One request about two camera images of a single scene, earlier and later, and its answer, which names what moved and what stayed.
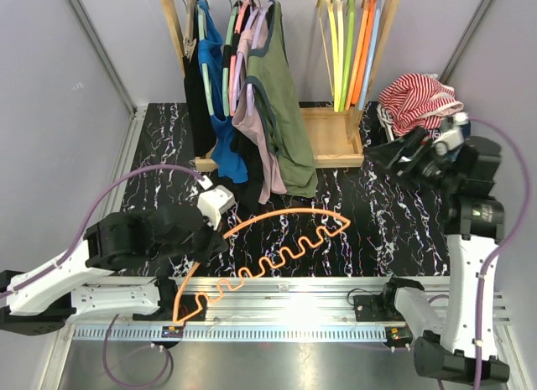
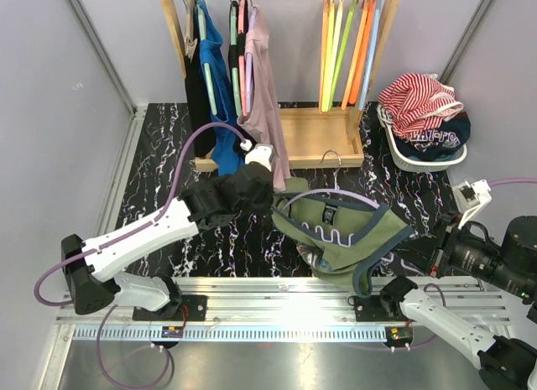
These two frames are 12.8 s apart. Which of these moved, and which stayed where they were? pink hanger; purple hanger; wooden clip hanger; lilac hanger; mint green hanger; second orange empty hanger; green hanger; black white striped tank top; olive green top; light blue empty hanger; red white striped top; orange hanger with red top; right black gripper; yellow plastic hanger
Moved: orange hanger with red top; purple hanger; right black gripper; lilac hanger; pink hanger; yellow plastic hanger; green hanger; olive green top
Stayed: red white striped top; second orange empty hanger; black white striped tank top; light blue empty hanger; mint green hanger; wooden clip hanger
